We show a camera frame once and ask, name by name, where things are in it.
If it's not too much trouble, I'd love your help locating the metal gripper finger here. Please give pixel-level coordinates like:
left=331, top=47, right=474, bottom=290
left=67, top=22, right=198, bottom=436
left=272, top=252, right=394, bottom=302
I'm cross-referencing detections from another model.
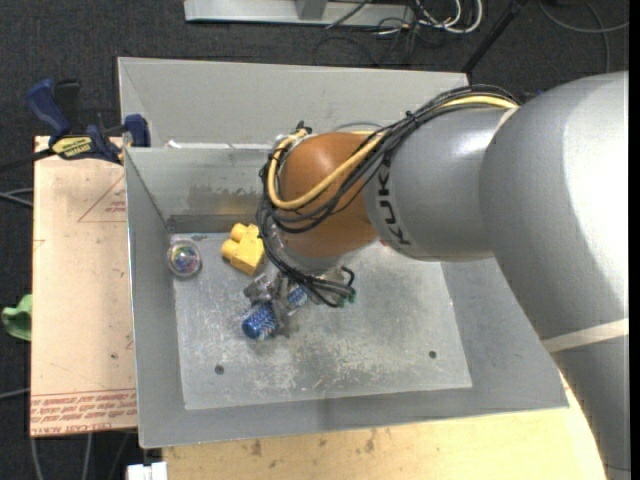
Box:
left=243, top=273, right=275, bottom=305
left=271, top=280, right=302, bottom=340

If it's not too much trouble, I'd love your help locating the clear iridescent ball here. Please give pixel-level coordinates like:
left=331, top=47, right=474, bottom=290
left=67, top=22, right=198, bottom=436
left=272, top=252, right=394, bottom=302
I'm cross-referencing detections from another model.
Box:
left=165, top=238, right=204, bottom=280

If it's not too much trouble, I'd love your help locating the yellow toy block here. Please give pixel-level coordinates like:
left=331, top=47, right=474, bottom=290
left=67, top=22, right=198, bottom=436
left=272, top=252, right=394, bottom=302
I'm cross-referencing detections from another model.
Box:
left=220, top=222, right=267, bottom=277

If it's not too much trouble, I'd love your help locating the blue ribbed roller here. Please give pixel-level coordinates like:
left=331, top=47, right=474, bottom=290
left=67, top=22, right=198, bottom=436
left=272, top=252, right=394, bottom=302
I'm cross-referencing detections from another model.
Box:
left=240, top=284, right=309, bottom=344

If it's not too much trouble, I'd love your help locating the grey metal bin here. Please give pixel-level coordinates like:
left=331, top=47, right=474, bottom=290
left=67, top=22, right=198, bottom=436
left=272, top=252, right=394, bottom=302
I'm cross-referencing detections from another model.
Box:
left=117, top=56, right=571, bottom=450

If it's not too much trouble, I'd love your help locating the brown cardboard board, red print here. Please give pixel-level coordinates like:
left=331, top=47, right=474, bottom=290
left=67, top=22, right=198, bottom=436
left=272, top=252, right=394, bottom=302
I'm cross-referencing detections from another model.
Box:
left=29, top=135, right=139, bottom=438

